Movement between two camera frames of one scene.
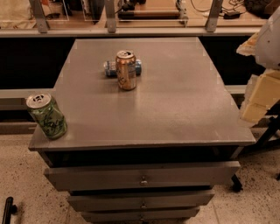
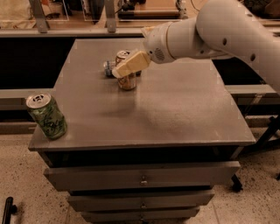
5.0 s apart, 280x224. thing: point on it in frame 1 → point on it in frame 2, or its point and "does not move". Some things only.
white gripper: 269,44 → 155,44
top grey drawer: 61,179 does not move
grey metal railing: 211,29 does not move
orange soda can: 126,69 does not move
